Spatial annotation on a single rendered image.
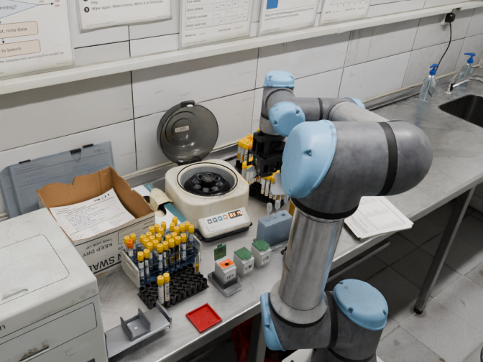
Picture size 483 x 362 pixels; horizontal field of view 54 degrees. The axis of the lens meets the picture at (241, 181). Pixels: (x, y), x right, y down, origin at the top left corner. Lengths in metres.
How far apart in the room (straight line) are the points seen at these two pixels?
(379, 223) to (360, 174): 0.96
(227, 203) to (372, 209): 0.53
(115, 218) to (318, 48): 1.10
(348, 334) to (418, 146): 0.45
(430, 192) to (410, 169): 1.21
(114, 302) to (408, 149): 0.88
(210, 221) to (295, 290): 0.63
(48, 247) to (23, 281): 0.10
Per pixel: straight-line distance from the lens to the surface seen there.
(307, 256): 0.83
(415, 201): 1.85
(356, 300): 1.02
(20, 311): 0.95
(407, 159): 0.72
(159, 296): 1.26
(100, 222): 1.48
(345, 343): 1.04
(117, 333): 1.21
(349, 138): 0.70
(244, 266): 1.35
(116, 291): 1.35
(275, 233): 1.45
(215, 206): 1.48
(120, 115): 1.58
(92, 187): 1.57
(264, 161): 1.23
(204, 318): 1.27
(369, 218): 1.67
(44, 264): 1.02
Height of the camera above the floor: 1.85
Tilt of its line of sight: 33 degrees down
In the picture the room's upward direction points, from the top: 5 degrees clockwise
